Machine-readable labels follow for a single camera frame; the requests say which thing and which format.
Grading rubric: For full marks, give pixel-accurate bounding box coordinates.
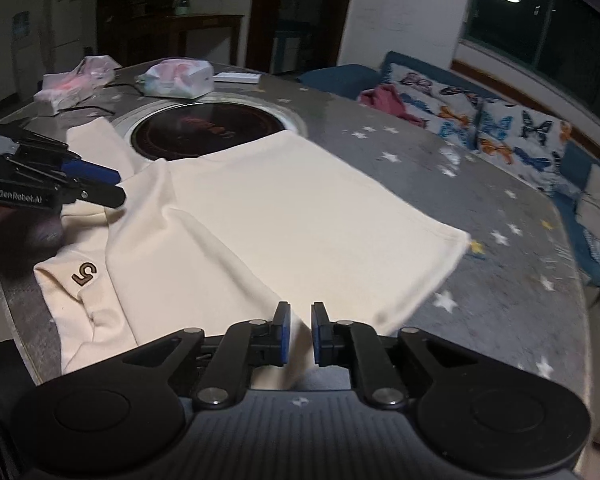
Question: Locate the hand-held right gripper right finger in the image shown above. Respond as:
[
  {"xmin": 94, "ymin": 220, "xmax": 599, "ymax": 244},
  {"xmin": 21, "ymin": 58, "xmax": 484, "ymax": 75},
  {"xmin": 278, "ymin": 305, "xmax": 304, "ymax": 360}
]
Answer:
[{"xmin": 310, "ymin": 301, "xmax": 481, "ymax": 409}]

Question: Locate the opened pink white tissue pack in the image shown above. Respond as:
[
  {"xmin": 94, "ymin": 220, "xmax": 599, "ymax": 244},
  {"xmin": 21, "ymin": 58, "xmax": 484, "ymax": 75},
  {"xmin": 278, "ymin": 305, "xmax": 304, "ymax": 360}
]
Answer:
[{"xmin": 34, "ymin": 56, "xmax": 122, "ymax": 113}]

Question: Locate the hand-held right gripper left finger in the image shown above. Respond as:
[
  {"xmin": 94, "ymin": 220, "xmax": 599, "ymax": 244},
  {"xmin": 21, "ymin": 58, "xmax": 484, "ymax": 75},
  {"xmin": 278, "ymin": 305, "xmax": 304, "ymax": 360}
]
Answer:
[{"xmin": 122, "ymin": 301, "xmax": 293, "ymax": 409}]

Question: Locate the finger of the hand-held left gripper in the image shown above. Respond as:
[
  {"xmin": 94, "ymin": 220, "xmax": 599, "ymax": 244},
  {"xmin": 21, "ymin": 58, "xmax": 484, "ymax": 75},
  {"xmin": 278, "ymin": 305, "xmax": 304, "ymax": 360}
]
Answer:
[
  {"xmin": 60, "ymin": 182, "xmax": 127, "ymax": 208},
  {"xmin": 60, "ymin": 160, "xmax": 121, "ymax": 185}
]

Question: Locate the butterfly print cushion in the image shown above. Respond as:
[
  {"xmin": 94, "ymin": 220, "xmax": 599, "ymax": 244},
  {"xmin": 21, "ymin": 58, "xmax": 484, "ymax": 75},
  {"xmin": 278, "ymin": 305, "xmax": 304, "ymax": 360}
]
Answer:
[
  {"xmin": 390, "ymin": 71, "xmax": 486, "ymax": 151},
  {"xmin": 477, "ymin": 102, "xmax": 573, "ymax": 193}
]

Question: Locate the white storage cabinet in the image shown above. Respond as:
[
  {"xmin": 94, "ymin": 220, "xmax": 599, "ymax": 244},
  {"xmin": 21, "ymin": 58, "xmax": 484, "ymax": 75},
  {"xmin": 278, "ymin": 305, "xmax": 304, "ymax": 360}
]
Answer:
[{"xmin": 272, "ymin": 30, "xmax": 306, "ymax": 75}]

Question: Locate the cream garment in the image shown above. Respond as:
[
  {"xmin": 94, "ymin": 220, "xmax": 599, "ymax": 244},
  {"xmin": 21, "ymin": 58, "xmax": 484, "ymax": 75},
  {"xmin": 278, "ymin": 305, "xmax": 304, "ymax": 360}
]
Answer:
[{"xmin": 32, "ymin": 116, "xmax": 472, "ymax": 391}]

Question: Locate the dark wooden sideboard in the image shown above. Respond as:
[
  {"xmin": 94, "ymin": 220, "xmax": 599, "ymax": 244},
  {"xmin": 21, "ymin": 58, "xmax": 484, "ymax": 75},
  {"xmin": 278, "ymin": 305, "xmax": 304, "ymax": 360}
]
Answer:
[{"xmin": 125, "ymin": 12, "xmax": 245, "ymax": 68}]

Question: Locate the blue sofa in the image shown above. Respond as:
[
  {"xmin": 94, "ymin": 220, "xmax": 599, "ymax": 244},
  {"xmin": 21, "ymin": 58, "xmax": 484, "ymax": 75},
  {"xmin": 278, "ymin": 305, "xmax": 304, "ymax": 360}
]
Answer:
[{"xmin": 297, "ymin": 51, "xmax": 600, "ymax": 286}]

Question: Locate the grey star print tablecloth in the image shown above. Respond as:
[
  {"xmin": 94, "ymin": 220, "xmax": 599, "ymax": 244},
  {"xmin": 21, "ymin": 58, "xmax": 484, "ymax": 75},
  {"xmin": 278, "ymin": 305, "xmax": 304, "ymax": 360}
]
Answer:
[{"xmin": 0, "ymin": 60, "xmax": 593, "ymax": 411}]

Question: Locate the pastel tissue pack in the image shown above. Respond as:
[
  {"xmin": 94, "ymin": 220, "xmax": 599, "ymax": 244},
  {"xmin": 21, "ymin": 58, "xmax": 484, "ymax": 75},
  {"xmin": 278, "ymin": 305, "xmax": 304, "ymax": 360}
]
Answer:
[{"xmin": 136, "ymin": 58, "xmax": 216, "ymax": 99}]

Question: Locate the dark wooden door frame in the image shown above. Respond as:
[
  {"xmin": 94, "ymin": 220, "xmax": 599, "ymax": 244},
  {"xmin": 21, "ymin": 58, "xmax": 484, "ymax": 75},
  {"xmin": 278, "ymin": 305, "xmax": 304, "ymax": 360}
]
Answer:
[{"xmin": 245, "ymin": 0, "xmax": 358, "ymax": 73}]

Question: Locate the window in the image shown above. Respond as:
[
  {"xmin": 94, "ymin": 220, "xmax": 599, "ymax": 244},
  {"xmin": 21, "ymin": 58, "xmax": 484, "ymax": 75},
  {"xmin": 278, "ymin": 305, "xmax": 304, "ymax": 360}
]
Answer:
[{"xmin": 460, "ymin": 0, "xmax": 600, "ymax": 111}]

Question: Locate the white refrigerator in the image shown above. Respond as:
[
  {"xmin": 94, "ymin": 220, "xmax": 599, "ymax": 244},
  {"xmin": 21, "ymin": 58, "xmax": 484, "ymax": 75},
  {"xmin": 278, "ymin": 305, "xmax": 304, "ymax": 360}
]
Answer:
[{"xmin": 47, "ymin": 0, "xmax": 98, "ymax": 68}]

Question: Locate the black round induction cooker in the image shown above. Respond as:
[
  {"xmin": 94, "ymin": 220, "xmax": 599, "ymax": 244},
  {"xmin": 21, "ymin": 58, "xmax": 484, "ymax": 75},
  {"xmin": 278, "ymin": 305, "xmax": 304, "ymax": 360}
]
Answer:
[{"xmin": 112, "ymin": 99, "xmax": 308, "ymax": 161}]

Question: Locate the pink cloth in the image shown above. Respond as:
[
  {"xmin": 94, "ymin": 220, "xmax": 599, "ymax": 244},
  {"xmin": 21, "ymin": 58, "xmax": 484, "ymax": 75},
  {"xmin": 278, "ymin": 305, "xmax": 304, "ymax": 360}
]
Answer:
[{"xmin": 358, "ymin": 84, "xmax": 428, "ymax": 128}]

